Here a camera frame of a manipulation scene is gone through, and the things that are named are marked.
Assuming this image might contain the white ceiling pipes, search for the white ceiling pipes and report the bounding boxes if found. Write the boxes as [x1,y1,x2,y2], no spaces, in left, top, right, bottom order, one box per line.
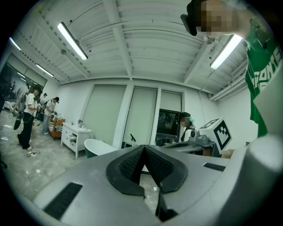
[209,76,249,102]

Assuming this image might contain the black head-worn camera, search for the black head-worn camera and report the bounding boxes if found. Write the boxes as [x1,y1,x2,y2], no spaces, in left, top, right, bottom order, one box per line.
[180,0,203,37]

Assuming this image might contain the wide white roller blind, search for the wide white roller blind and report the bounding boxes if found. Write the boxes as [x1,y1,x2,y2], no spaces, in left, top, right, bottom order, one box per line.
[83,85,127,149]

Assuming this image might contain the person's head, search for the person's head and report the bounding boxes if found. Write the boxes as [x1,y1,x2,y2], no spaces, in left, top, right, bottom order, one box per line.
[200,0,252,38]

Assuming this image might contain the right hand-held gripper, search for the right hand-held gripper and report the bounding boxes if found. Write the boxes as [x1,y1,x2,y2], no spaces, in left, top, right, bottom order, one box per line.
[162,117,233,158]

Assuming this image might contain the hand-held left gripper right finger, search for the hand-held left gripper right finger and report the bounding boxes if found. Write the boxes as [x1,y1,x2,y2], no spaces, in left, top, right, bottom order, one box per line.
[145,144,231,226]

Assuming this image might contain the green and white bathtub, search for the green and white bathtub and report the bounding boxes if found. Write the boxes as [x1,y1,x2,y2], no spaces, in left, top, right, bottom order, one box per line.
[84,139,119,159]

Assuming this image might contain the person's green shirt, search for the person's green shirt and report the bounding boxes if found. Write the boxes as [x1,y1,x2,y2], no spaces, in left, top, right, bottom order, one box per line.
[244,15,283,139]

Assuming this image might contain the person's right forearm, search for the person's right forearm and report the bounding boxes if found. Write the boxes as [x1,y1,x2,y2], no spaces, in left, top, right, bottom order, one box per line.
[221,149,236,159]

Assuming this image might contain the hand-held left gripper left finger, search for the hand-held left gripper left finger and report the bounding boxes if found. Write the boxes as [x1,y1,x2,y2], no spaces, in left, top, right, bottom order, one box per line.
[33,144,163,226]

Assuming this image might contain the white vanity cabinet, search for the white vanity cabinet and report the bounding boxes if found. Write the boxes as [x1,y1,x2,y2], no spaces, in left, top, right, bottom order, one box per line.
[61,122,93,159]

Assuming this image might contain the dark wall mural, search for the dark wall mural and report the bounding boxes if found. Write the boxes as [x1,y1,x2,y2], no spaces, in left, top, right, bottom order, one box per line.
[0,63,48,111]

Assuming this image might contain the narrow white roller blind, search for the narrow white roller blind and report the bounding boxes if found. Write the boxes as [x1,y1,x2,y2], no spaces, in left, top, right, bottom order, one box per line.
[159,90,183,112]

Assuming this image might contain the white power strip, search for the white power strip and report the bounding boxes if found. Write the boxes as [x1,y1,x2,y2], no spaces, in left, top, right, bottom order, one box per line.
[26,150,42,158]

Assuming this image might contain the long ceiling tube light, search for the long ceiling tube light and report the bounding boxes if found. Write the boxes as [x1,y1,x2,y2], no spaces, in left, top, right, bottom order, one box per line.
[57,21,89,61]
[209,34,244,71]
[35,64,55,78]
[8,37,22,51]

